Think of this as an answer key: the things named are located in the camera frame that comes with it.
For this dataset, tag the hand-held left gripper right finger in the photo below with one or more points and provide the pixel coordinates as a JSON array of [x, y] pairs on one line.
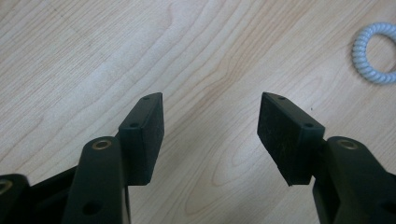
[[289, 140]]

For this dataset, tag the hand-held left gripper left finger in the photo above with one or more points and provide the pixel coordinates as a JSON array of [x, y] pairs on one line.
[[140, 143]]

